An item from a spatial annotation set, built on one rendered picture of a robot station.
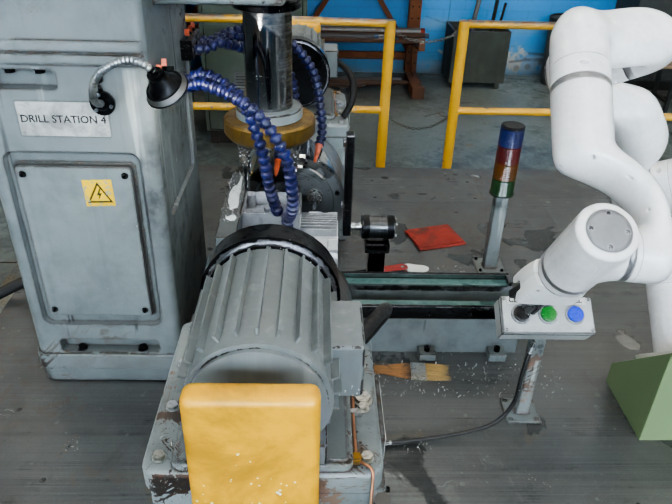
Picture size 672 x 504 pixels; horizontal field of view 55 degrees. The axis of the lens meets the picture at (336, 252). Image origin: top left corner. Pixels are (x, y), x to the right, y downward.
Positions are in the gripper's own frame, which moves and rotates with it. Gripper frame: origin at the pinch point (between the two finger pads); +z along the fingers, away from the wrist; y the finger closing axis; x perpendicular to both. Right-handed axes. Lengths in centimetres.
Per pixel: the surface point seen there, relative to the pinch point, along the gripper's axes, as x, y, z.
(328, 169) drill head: -42, 36, 31
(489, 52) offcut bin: -347, -106, 357
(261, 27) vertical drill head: -44, 49, -15
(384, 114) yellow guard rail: -176, 4, 206
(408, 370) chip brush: 5.1, 16.7, 35.5
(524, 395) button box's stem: 11.8, -4.9, 23.8
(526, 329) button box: 2.9, -0.9, 6.8
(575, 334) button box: 3.3, -10.1, 7.7
